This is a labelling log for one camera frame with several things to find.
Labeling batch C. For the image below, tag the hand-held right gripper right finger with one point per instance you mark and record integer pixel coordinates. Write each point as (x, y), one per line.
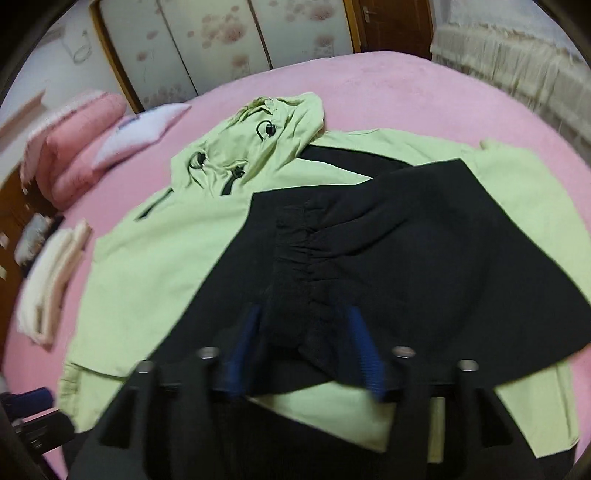
(367, 357)

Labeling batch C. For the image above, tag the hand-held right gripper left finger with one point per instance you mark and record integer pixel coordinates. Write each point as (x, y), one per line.
(241, 355)

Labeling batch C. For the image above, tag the green and black hooded jacket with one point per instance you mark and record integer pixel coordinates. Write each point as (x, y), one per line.
(152, 258)

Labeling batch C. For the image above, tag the cream folded cloth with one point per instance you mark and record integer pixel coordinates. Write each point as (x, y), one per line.
(51, 281)

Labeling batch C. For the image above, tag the wooden nightstand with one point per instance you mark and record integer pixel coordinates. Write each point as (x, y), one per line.
(18, 217)

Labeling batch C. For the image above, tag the white and blue pillow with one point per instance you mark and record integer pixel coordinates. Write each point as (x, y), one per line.
(138, 131)

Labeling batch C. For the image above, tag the black garment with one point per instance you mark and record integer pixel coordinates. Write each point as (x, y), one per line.
(392, 92)

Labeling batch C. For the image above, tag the pink folded quilt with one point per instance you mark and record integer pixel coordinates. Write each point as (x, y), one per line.
(76, 138)

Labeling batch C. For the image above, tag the floral sliding door wardrobe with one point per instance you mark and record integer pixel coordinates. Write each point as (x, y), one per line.
(207, 41)

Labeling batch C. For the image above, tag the brown wooden door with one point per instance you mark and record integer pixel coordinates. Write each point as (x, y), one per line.
(392, 23)

